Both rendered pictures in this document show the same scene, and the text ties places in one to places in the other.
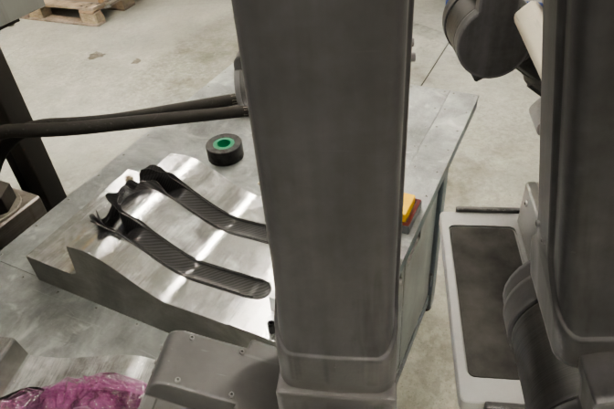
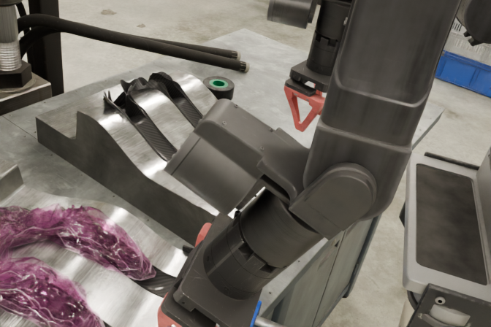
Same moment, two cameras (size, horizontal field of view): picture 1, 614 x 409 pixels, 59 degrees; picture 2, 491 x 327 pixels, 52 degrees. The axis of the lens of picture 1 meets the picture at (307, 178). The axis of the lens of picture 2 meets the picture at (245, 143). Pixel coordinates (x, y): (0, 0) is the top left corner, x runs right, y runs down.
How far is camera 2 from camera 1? 16 cm
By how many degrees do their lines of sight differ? 5
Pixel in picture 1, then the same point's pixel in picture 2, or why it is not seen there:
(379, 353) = (413, 101)
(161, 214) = (161, 111)
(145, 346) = not seen: hidden behind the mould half
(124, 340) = not seen: hidden behind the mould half
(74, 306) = (63, 168)
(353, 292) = (413, 36)
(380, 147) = not seen: outside the picture
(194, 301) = (173, 183)
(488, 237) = (448, 179)
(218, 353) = (254, 123)
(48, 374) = (37, 203)
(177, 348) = (225, 107)
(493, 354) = (440, 256)
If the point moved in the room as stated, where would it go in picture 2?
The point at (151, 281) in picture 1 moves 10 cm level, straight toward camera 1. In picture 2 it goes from (140, 158) to (148, 196)
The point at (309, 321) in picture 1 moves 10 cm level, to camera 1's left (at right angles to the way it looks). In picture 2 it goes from (368, 59) to (191, 27)
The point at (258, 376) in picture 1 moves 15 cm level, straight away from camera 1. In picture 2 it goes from (280, 149) to (257, 60)
